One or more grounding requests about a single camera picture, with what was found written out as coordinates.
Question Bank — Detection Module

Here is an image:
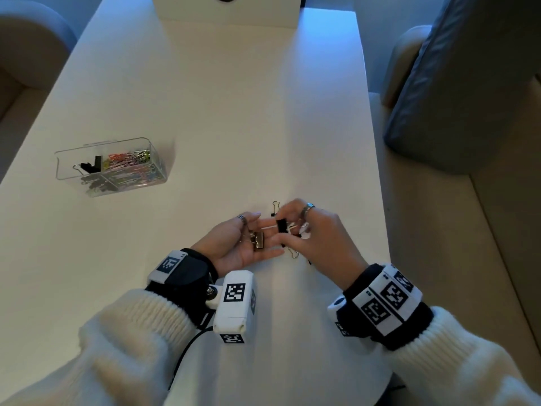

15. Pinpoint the long beige sofa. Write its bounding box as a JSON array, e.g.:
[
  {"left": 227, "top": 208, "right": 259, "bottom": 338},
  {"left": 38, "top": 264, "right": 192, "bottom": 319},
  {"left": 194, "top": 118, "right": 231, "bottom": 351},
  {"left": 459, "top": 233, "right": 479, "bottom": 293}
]
[{"left": 0, "top": 0, "right": 79, "bottom": 182}]

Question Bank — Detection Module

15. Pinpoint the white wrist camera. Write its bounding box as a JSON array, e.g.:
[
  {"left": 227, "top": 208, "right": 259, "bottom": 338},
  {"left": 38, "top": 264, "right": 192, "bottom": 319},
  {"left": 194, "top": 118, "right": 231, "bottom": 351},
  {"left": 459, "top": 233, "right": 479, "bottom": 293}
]
[
  {"left": 326, "top": 295, "right": 352, "bottom": 339},
  {"left": 205, "top": 270, "right": 258, "bottom": 345}
]

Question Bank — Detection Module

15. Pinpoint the right marker wristband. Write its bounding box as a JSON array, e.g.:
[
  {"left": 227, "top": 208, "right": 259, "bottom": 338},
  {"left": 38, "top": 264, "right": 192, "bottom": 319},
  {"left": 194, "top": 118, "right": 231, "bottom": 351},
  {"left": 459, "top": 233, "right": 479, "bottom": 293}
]
[{"left": 336, "top": 262, "right": 435, "bottom": 351}]

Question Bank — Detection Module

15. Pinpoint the person's left forearm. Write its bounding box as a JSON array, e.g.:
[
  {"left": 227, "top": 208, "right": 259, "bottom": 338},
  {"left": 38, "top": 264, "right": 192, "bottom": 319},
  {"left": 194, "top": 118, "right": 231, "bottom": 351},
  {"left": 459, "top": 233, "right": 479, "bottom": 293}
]
[{"left": 0, "top": 289, "right": 197, "bottom": 406}]

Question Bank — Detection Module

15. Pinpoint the person's right hand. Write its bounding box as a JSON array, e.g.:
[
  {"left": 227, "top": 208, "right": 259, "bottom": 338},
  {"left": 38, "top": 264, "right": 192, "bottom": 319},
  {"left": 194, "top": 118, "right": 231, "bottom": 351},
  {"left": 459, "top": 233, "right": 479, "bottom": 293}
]
[{"left": 278, "top": 198, "right": 369, "bottom": 291}]

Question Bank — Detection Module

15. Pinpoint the small black binder clip bunch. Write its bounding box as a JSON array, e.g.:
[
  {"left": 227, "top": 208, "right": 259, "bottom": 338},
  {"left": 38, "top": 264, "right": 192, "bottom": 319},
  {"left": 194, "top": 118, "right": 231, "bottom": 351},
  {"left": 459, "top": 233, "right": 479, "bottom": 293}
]
[{"left": 72, "top": 155, "right": 121, "bottom": 196}]

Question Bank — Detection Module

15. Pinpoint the white socket panel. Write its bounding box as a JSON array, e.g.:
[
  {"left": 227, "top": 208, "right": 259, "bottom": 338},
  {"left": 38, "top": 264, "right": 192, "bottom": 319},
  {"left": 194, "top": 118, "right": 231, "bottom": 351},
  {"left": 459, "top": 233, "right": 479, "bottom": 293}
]
[{"left": 150, "top": 0, "right": 301, "bottom": 28}]

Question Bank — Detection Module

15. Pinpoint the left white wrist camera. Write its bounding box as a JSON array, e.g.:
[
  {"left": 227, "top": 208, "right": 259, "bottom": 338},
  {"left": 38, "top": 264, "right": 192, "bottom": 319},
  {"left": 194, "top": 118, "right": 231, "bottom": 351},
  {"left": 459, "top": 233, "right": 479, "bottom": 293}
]
[{"left": 205, "top": 270, "right": 258, "bottom": 345}]

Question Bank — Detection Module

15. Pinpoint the marker wristband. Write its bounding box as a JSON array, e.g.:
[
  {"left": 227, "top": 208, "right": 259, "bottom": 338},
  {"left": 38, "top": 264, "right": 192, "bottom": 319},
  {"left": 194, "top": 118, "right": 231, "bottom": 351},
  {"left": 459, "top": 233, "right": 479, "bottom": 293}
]
[
  {"left": 336, "top": 262, "right": 435, "bottom": 351},
  {"left": 145, "top": 248, "right": 220, "bottom": 330}
]

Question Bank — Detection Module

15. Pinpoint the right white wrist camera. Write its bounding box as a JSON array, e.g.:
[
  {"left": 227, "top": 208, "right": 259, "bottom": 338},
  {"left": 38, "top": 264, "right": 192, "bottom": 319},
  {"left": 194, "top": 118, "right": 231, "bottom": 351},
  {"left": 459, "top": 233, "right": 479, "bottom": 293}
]
[{"left": 326, "top": 295, "right": 352, "bottom": 339}]

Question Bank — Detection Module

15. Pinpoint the transparent box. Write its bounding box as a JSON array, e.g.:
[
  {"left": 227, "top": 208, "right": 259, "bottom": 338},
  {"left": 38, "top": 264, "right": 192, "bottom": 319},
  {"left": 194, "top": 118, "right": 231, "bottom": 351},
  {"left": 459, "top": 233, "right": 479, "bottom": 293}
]
[{"left": 54, "top": 137, "right": 168, "bottom": 198}]

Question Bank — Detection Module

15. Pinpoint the pile of coloured paper clips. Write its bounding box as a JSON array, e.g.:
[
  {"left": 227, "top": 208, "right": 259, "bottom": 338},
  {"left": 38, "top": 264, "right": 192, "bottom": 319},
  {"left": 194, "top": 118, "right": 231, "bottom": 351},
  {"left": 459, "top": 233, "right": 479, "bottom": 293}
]
[{"left": 103, "top": 149, "right": 166, "bottom": 187}]

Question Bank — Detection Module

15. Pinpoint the left black camera cable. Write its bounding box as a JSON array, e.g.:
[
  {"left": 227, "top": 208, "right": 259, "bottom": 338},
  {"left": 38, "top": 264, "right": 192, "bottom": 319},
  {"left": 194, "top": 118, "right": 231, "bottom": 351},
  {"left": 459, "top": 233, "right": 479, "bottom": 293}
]
[{"left": 167, "top": 327, "right": 214, "bottom": 392}]

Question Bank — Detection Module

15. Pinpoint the left marker wristband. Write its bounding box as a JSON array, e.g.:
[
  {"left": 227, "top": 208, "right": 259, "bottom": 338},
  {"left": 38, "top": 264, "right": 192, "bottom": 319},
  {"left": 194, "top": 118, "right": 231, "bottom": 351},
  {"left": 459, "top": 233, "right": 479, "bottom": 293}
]
[{"left": 145, "top": 248, "right": 220, "bottom": 330}]

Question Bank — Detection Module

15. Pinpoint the person's left hand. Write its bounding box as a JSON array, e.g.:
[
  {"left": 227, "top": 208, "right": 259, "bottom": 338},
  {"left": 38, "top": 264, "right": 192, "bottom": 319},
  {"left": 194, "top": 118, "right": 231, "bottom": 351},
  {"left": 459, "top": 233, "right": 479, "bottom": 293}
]
[{"left": 190, "top": 211, "right": 286, "bottom": 276}]

